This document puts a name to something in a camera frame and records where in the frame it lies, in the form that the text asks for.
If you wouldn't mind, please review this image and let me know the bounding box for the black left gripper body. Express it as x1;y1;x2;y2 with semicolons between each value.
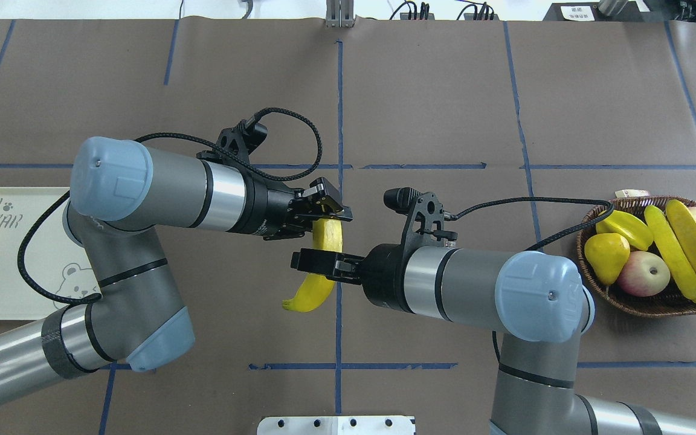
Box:
245;175;304;237

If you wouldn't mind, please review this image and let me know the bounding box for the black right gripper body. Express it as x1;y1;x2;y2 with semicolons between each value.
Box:
357;244;409;312

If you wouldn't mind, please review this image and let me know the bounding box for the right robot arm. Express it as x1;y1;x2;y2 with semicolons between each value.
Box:
292;244;696;434

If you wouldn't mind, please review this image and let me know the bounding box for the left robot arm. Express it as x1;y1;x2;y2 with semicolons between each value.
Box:
0;130;352;405

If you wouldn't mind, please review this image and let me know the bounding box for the basket paper tag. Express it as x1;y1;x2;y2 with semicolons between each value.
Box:
615;189;651;199

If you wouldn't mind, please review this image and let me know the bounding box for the brown wicker basket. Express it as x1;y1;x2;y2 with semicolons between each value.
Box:
575;195;696;318

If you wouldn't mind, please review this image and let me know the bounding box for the yellow pear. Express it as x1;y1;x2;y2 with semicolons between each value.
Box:
584;233;631;286

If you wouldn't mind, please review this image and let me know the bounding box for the yellow starfruit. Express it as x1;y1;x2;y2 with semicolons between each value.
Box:
596;210;654;251

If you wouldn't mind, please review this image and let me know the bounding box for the red green apple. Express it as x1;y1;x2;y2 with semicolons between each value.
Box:
616;251;671;297

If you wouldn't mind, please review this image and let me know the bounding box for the white bear tray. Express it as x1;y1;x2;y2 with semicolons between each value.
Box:
0;187;99;320

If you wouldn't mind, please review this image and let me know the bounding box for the black label box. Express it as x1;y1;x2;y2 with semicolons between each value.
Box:
543;1;644;22

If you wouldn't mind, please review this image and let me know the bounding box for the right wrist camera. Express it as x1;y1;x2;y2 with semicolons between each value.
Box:
383;187;458;251

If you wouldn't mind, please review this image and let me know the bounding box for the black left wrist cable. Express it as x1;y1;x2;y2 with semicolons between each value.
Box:
17;108;323;306

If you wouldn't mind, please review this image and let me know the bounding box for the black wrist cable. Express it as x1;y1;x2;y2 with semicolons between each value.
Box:
17;108;323;306
445;197;616;363

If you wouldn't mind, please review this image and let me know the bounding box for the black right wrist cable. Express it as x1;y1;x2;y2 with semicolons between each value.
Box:
445;197;616;363

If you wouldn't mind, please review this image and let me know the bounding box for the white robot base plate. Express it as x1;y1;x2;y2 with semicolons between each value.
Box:
257;415;417;434

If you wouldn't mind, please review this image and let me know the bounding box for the aluminium frame post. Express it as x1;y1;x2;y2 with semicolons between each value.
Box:
325;0;355;28

